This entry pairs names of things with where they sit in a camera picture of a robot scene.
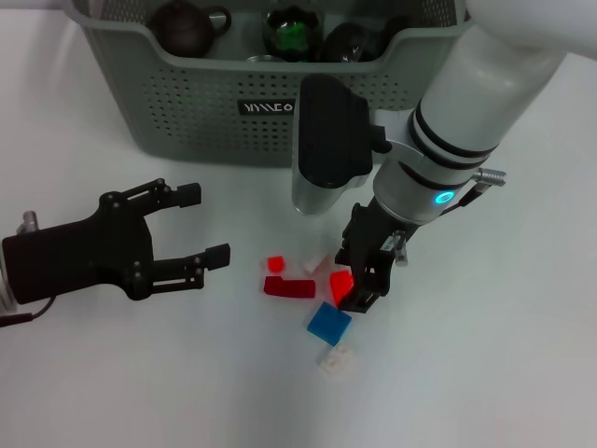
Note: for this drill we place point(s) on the dark red toy brick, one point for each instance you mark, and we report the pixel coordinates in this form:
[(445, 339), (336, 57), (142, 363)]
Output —
[(289, 287)]

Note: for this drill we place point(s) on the small red cube brick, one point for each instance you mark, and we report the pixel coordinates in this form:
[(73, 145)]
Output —
[(276, 263)]

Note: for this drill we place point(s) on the white flat two-stud plate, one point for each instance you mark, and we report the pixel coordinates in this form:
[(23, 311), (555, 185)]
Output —
[(337, 360)]

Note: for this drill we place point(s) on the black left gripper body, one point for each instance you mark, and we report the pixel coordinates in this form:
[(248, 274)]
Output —
[(79, 252)]

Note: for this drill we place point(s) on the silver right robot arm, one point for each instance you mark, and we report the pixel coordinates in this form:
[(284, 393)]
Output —
[(466, 116)]

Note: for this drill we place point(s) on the grey-green perforated storage bin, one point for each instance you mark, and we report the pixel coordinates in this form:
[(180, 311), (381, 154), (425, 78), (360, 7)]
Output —
[(210, 116)]

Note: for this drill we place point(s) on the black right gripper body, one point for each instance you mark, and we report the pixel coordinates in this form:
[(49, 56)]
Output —
[(373, 233)]

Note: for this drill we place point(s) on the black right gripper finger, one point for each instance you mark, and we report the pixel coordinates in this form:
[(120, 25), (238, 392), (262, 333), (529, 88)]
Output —
[(345, 260), (370, 291)]

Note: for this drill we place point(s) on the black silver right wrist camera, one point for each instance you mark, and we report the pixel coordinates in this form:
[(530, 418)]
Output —
[(331, 140)]

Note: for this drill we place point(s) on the blue square toy plate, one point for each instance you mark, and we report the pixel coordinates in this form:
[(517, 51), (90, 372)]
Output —
[(329, 323)]

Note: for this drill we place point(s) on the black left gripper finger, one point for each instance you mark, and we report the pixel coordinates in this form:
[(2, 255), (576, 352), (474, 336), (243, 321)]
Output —
[(217, 256), (189, 193)]

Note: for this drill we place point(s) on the black clay teapot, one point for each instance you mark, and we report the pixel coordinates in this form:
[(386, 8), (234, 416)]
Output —
[(182, 28)]

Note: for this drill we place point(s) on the white toy brick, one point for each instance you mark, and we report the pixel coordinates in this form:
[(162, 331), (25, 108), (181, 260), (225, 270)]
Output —
[(315, 263)]

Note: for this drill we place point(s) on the red slope toy brick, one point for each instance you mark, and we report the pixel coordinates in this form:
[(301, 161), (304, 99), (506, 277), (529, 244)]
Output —
[(340, 284)]

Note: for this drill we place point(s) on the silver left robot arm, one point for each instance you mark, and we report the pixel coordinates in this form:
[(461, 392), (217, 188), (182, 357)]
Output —
[(7, 289)]

